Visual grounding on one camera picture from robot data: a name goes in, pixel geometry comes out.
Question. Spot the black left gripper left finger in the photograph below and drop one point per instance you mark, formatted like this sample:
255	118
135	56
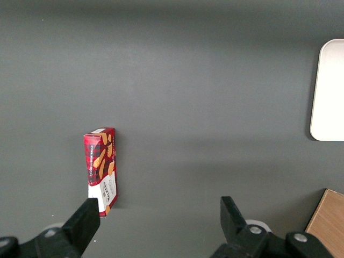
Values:
78	228

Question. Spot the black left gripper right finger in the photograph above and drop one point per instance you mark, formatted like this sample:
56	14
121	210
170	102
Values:
236	228

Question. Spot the white rectangular plastic tray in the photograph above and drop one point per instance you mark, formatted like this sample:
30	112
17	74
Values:
329	91

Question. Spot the red tartan shortbread box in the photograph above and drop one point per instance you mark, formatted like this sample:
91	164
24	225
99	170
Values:
102	161

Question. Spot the light wooden board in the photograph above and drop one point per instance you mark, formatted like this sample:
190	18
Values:
329	220

